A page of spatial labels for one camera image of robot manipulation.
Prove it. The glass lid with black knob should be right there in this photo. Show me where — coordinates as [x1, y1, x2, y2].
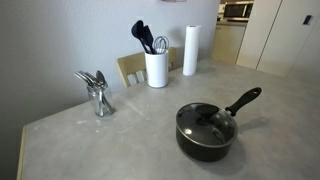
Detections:
[176, 103, 238, 148]

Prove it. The white ceramic utensil holder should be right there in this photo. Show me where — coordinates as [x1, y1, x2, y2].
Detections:
[145, 51, 169, 88]

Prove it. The wooden chair behind table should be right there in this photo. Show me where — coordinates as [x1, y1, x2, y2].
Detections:
[116, 47, 179, 88]

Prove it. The metal whisk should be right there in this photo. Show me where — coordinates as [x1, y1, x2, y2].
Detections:
[153, 36, 169, 54]

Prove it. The black spatula utensil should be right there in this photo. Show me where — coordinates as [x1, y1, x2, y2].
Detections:
[144, 25, 155, 54]

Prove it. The glass jar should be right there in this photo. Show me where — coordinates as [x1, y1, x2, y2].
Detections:
[87, 86, 115, 117]

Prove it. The silver spoon in jar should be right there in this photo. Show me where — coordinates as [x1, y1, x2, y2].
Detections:
[96, 70, 114, 113]

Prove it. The white paper towel roll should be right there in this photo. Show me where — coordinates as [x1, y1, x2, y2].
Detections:
[183, 25, 201, 76]

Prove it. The black spoon utensil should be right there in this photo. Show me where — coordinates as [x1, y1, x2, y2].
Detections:
[131, 20, 149, 53]

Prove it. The beige kitchen cabinet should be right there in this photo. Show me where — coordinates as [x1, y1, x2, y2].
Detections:
[211, 25, 246, 64]

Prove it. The microwave oven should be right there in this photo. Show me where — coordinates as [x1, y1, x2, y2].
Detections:
[223, 1, 253, 18]

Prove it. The black saucepan with handle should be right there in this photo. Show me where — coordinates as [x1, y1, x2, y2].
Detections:
[176, 87, 262, 162]

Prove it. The silver cutlery handle middle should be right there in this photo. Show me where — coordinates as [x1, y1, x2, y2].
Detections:
[79, 71, 96, 86]

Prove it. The silver cutlery handle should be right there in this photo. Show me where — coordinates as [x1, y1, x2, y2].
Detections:
[79, 71, 96, 86]
[74, 72, 90, 86]

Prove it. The silver cutlery handle left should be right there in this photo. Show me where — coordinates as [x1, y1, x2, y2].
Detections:
[74, 72, 90, 86]

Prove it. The black door handle plate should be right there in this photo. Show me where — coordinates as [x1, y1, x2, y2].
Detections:
[303, 15, 312, 25]

